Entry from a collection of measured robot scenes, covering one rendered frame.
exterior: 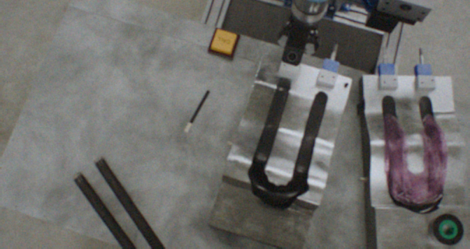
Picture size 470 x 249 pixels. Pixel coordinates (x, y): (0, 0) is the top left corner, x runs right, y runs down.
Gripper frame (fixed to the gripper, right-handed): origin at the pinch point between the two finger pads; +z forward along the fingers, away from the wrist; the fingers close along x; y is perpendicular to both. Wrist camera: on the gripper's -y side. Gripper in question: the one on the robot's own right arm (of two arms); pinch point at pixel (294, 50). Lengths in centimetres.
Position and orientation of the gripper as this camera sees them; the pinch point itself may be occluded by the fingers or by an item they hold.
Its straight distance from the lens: 140.8
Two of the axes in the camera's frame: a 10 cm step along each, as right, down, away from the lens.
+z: -0.2, 2.6, 9.7
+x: -9.5, -3.0, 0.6
